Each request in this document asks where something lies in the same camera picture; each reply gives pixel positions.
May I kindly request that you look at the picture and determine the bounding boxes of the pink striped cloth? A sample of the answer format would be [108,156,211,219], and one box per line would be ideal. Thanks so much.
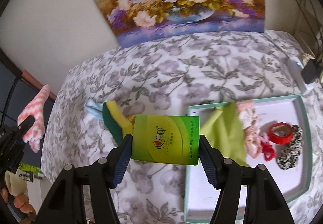
[17,84,50,153]

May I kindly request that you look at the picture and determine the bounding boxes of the leopard print scrunchie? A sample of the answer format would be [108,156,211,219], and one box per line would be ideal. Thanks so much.
[276,124,303,170]

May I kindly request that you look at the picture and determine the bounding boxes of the red tape roll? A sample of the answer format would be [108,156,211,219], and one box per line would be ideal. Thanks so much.
[267,122,294,145]

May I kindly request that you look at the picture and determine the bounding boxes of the lime green cloth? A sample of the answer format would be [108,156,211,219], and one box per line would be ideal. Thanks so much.
[200,102,247,166]

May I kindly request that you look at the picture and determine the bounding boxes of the pink floral scrunchie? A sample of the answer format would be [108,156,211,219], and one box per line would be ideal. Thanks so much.
[235,100,262,158]

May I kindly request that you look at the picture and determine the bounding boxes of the blue face mask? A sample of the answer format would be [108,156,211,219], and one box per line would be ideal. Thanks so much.
[84,99,104,121]

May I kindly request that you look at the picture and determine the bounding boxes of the yellow green sponge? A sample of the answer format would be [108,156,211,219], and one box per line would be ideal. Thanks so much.
[102,101,133,146]

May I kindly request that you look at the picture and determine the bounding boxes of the green tissue pack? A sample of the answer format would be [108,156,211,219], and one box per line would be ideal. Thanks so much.
[17,162,44,182]
[131,114,200,165]

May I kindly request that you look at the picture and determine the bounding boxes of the person's hand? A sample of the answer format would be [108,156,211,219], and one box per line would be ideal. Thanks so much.
[0,170,36,224]

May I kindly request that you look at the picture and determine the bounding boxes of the white power strip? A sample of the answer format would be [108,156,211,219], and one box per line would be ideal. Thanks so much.
[286,57,314,94]

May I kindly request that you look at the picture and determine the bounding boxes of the black power adapter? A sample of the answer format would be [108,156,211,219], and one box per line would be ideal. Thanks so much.
[301,59,322,84]

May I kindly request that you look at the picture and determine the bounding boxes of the floral patterned blanket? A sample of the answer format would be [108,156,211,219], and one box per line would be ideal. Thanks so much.
[41,30,322,223]

